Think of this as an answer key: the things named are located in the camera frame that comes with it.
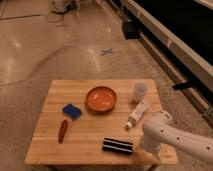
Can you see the black white striped eraser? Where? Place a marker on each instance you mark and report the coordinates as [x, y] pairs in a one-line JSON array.
[[117, 146]]

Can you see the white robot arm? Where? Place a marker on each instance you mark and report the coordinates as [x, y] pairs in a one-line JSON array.
[[157, 130]]

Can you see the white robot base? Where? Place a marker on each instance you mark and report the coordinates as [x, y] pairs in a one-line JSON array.
[[63, 6]]

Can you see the orange bowl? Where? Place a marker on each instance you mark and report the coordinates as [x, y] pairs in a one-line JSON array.
[[101, 99]]

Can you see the clear plastic cup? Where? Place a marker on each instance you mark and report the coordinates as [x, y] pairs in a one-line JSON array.
[[139, 91]]

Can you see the white tube bottle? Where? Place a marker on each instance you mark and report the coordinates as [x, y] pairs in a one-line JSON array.
[[137, 113]]

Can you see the wooden table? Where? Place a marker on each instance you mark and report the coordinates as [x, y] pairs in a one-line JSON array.
[[83, 139]]

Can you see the blue sponge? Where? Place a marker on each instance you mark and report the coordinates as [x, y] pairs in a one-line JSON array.
[[71, 111]]

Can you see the red sausage toy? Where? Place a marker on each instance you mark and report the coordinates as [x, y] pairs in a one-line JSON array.
[[62, 131]]

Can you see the black box on floor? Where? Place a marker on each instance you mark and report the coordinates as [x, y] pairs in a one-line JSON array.
[[130, 31]]

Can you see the long metal rail barrier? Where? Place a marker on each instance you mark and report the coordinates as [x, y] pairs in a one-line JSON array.
[[184, 29]]

